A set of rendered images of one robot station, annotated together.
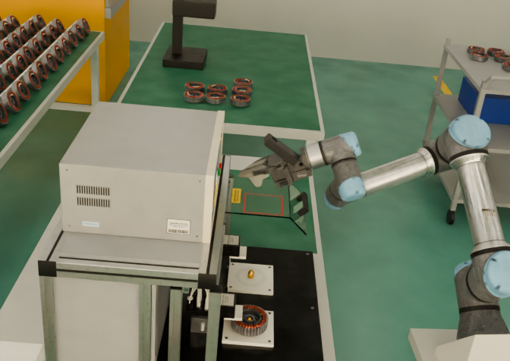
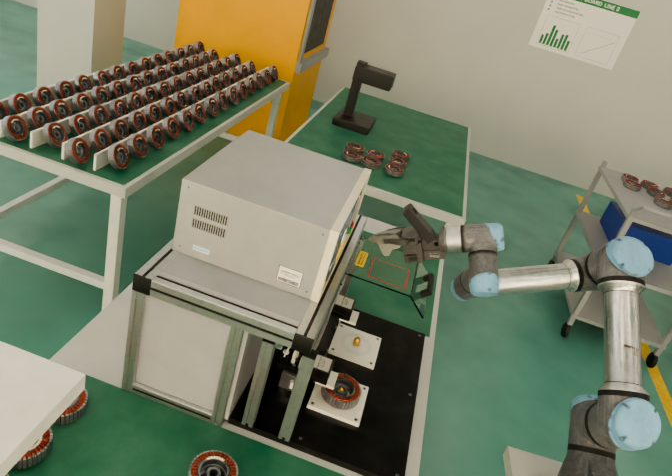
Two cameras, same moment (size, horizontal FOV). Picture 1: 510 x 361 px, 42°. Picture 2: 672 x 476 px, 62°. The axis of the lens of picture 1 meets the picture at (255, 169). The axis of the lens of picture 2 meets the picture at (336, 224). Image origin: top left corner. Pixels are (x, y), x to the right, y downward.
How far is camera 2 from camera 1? 0.39 m
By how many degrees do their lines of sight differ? 6
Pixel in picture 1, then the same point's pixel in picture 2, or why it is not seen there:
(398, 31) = (554, 147)
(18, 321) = (115, 326)
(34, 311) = not seen: hidden behind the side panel
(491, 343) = not seen: outside the picture
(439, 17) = (596, 142)
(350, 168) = (488, 262)
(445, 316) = (539, 427)
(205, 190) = (326, 246)
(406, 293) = (505, 393)
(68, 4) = (266, 53)
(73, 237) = (180, 258)
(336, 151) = (477, 240)
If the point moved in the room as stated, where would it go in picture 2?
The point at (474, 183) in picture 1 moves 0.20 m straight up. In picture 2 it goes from (622, 313) to (663, 248)
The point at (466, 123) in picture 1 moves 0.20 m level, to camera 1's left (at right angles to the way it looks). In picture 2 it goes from (628, 246) to (554, 221)
